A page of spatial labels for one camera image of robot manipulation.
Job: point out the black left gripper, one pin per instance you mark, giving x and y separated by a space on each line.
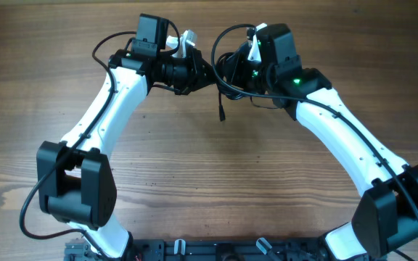
197 78

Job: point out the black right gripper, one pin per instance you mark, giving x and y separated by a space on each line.
237 65

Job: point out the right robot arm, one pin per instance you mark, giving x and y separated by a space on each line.
386 217

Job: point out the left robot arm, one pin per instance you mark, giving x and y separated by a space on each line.
75 181

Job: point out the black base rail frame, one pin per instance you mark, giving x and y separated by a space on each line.
261 249

